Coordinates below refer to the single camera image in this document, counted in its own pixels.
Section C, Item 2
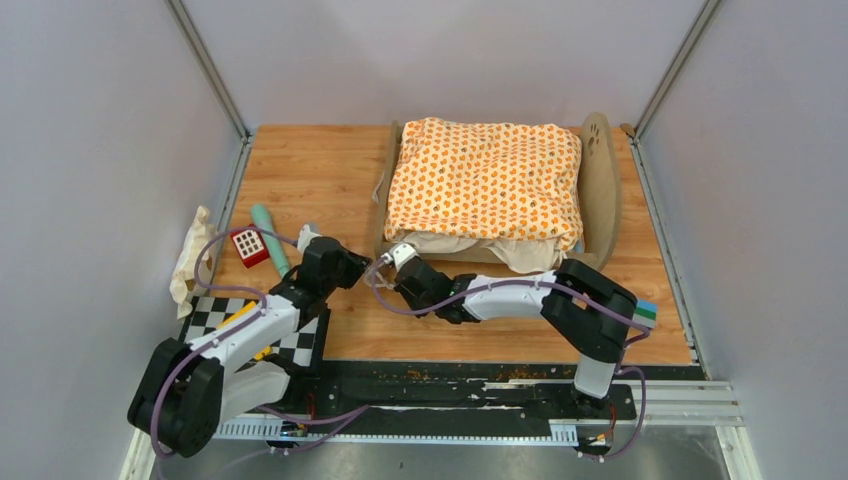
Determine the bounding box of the yellow duck print blanket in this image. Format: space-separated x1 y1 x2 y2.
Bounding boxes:
382 117 584 273

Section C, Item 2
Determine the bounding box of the wooden pet bed frame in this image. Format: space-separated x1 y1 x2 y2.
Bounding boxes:
373 112 623 270

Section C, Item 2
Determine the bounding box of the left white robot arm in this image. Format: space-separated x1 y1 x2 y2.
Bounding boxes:
127 224 372 458

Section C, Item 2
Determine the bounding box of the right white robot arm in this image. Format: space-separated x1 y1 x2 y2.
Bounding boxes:
376 243 650 418

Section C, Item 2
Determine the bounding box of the red window toy block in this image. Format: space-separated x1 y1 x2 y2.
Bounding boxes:
229 229 270 269

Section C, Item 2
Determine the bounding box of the teal cylinder toy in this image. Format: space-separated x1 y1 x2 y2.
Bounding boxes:
250 204 290 278

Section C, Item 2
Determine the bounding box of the black white checkerboard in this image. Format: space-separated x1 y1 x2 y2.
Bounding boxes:
185 295 329 376

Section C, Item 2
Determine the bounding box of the white duck pillow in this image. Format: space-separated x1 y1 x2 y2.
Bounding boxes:
169 205 218 320

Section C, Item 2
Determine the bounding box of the blue green small block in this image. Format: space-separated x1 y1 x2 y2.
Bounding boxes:
633 299 658 329

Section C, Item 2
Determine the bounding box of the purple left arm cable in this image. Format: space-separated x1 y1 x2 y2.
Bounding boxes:
145 222 333 460

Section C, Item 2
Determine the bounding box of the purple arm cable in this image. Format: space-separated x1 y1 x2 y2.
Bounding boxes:
363 254 656 452
145 222 333 460

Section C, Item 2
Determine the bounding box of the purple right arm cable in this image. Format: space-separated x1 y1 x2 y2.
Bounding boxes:
363 254 656 452

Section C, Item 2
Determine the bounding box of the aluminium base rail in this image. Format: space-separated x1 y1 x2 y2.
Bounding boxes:
126 357 763 447

